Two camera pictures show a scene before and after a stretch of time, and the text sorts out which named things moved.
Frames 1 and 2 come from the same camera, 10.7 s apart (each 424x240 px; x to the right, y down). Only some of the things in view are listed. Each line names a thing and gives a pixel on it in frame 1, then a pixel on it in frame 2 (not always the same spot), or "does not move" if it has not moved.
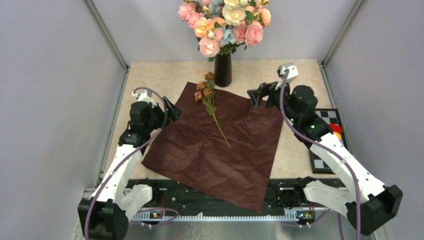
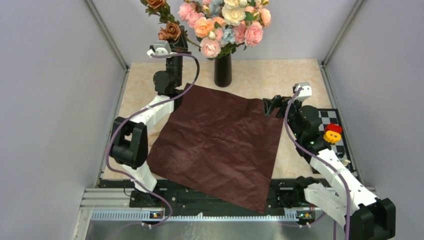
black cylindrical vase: (223, 70) does not move
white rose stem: (234, 11) does not move
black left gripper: (174, 112) → (180, 44)
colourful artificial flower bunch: (221, 26) does not move
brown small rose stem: (205, 92) → (172, 29)
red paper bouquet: (192, 149) does not move
